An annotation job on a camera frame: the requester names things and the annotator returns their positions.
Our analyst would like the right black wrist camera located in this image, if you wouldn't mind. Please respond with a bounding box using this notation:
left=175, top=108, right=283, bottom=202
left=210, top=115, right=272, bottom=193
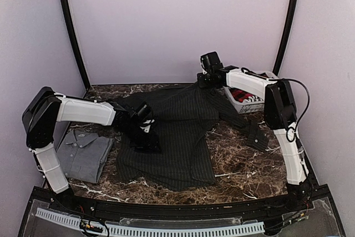
left=200, top=52, right=224, bottom=73

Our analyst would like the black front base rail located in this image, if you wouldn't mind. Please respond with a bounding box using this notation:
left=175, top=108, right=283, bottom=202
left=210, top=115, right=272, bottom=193
left=26, top=185, right=333, bottom=221

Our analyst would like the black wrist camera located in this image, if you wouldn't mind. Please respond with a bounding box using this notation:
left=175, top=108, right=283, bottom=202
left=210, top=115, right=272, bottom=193
left=135, top=102, right=154, bottom=123
left=200, top=52, right=224, bottom=73

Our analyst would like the black pinstriped long sleeve shirt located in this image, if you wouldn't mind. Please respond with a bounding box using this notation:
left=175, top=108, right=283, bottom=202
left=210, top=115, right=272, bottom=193
left=116, top=84, right=268, bottom=191

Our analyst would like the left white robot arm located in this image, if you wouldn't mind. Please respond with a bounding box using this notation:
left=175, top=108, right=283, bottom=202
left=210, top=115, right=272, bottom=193
left=22, top=87, right=161, bottom=213

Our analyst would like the black white patterned garment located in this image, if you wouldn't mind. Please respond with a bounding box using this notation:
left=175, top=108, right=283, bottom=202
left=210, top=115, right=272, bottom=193
left=243, top=95, right=263, bottom=103

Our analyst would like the folded grey shirt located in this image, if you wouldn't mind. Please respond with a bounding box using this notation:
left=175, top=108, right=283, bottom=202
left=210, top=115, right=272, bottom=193
left=57, top=130, right=114, bottom=184

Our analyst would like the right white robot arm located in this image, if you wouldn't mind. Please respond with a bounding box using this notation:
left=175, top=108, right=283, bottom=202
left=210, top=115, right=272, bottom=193
left=197, top=62, right=312, bottom=211

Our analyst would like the left black frame post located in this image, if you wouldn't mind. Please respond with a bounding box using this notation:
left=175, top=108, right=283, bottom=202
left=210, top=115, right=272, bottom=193
left=60, top=0, right=91, bottom=90

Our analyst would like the white plastic laundry basket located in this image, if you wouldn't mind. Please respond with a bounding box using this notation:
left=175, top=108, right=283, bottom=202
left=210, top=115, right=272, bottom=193
left=223, top=69, right=278, bottom=114

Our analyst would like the white slotted cable duct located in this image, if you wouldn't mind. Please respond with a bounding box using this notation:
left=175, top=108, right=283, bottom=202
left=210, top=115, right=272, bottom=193
left=35, top=208, right=265, bottom=236

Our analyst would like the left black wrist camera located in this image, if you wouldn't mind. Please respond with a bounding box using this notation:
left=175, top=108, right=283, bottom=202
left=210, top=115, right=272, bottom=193
left=135, top=102, right=154, bottom=123

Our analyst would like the red black plaid shirt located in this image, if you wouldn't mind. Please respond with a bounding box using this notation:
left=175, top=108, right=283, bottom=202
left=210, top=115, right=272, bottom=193
left=230, top=88, right=253, bottom=103

